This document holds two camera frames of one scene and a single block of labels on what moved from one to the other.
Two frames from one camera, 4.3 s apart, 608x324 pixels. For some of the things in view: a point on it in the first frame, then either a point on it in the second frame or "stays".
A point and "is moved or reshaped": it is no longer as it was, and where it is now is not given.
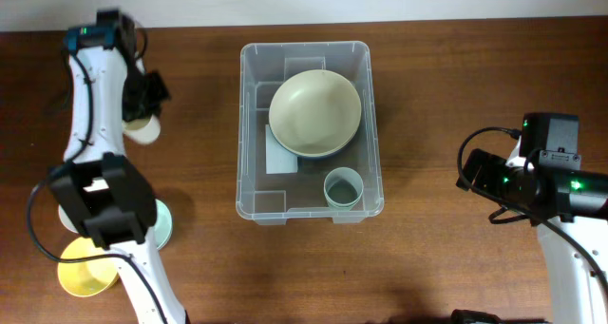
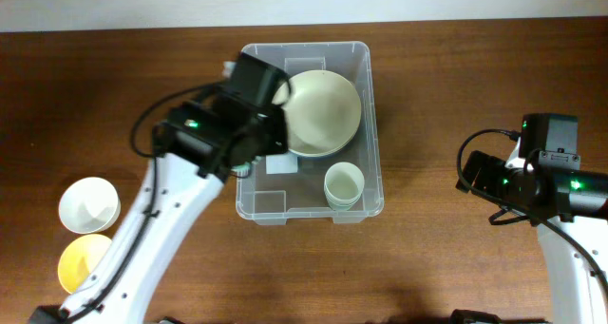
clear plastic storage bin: [272, 199] stays
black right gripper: [492, 165] stays
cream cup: [142, 131] → [343, 185]
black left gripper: [162, 96] → [275, 141]
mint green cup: [341, 203] stays
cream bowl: [314, 113] stays
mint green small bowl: [163, 229] is moved or reshaped
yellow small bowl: [86, 277] stays
